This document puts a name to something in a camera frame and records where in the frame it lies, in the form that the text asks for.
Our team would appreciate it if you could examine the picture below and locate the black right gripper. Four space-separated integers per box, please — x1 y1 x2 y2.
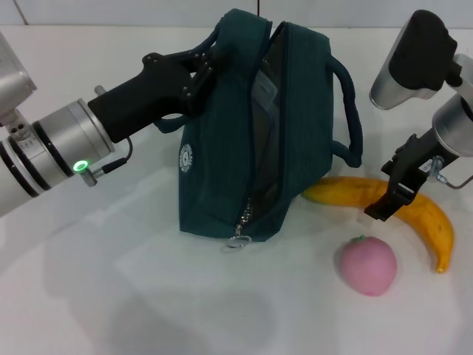
364 127 450 223

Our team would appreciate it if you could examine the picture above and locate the dark teal insulated bag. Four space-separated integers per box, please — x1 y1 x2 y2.
154 9 365 245

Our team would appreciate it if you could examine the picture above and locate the yellow banana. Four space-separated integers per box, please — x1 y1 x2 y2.
302 176 455 274

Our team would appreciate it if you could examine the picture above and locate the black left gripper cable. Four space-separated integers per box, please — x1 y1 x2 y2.
79 136 134 186

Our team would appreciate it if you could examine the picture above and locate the metal zipper pull ring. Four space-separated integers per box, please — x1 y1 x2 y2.
221 223 252 252

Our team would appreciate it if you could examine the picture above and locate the pink peach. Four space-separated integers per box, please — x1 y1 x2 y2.
335 235 398 297

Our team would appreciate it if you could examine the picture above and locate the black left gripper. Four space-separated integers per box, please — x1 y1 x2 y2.
87 47 220 145

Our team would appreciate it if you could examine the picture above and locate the thin right gripper cable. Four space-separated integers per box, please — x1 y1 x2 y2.
430 155 469 188

